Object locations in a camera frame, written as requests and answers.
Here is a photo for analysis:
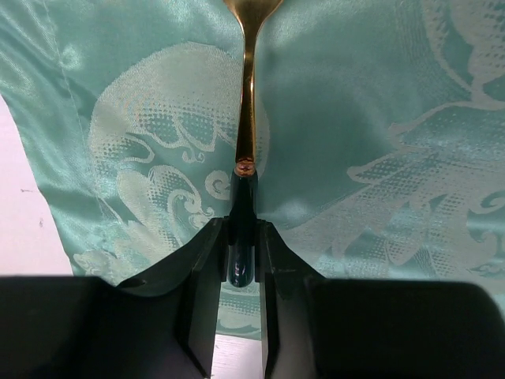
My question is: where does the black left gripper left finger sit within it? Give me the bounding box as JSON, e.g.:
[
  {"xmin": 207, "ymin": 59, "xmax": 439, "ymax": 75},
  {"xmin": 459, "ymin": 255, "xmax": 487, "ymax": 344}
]
[{"xmin": 1, "ymin": 219, "xmax": 226, "ymax": 378}]

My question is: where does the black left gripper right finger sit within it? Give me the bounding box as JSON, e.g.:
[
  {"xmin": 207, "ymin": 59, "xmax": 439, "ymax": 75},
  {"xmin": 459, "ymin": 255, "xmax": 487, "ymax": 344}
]
[{"xmin": 256, "ymin": 220, "xmax": 504, "ymax": 378}]

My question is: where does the gold fork with green handle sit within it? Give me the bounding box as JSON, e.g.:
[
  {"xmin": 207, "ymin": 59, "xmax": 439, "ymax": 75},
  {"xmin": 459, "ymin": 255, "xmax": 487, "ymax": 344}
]
[{"xmin": 225, "ymin": 0, "xmax": 282, "ymax": 288}]

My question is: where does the green patterned satin cloth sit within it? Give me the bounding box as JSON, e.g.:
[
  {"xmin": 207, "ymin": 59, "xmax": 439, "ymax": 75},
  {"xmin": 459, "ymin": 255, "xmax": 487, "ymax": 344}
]
[{"xmin": 0, "ymin": 0, "xmax": 505, "ymax": 340}]

